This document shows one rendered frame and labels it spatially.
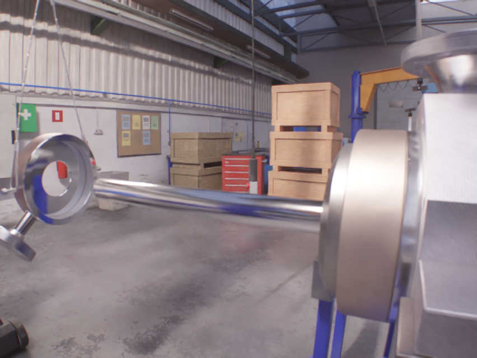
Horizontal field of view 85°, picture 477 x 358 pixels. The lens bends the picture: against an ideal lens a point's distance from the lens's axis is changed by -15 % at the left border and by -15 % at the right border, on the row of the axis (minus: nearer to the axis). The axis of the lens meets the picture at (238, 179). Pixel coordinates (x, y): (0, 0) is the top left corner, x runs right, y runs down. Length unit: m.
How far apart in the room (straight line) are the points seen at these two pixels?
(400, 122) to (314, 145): 9.36
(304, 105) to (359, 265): 4.50
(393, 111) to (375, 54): 2.55
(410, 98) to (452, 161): 13.49
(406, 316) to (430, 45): 0.39
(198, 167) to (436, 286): 5.23
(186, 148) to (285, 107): 1.90
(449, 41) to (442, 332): 0.40
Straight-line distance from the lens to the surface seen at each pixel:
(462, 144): 0.45
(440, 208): 0.39
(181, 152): 5.67
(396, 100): 13.92
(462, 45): 0.53
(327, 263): 0.52
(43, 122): 5.54
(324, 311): 1.17
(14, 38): 5.65
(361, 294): 0.51
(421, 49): 0.56
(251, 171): 1.54
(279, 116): 5.04
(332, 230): 0.50
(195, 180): 5.44
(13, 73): 5.52
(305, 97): 4.91
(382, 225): 0.46
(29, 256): 1.23
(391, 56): 14.22
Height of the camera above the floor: 1.25
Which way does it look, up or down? 8 degrees down
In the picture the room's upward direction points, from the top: straight up
